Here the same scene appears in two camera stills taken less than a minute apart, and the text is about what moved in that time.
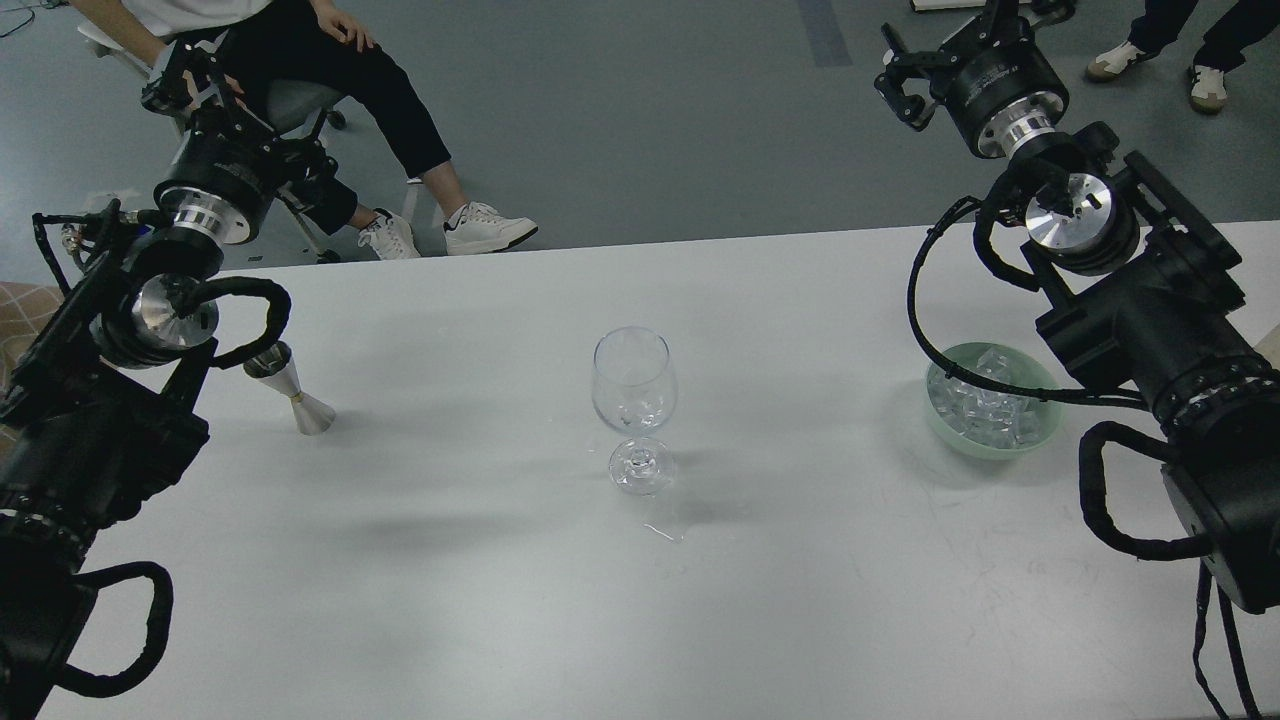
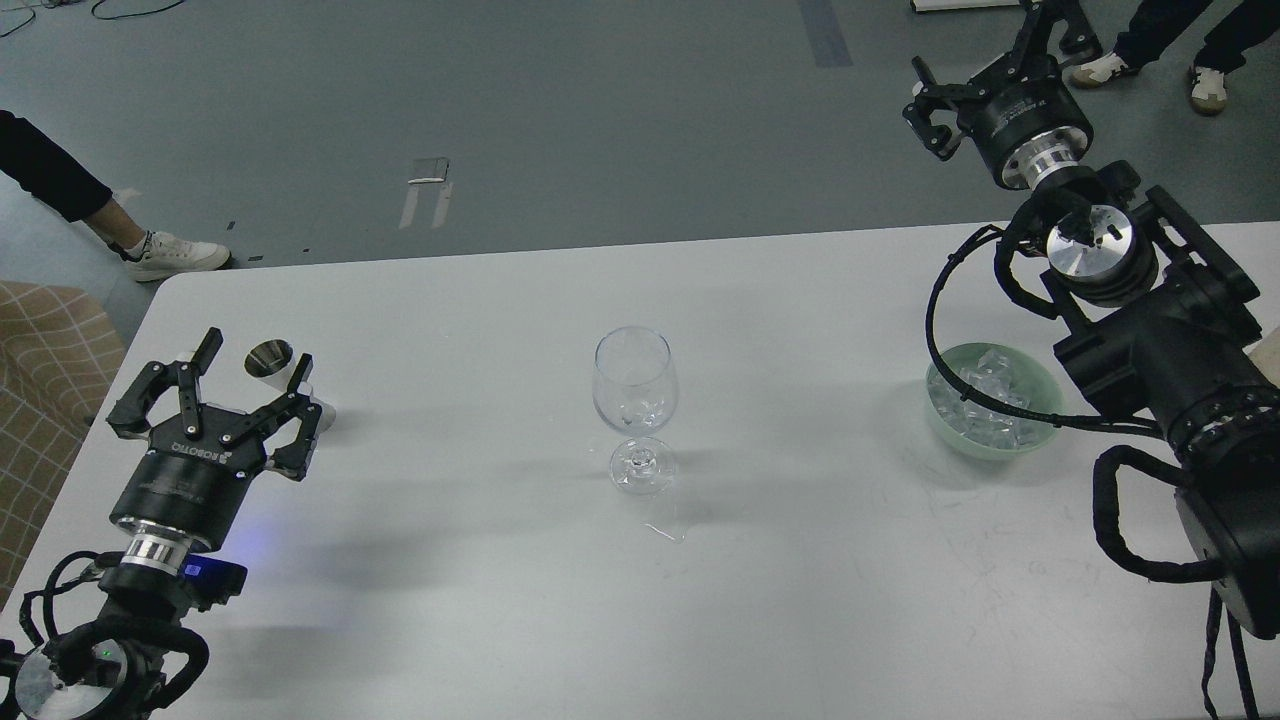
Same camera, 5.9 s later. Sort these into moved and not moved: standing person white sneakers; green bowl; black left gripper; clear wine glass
Moved: black left gripper
Not moved: standing person white sneakers; clear wine glass; green bowl
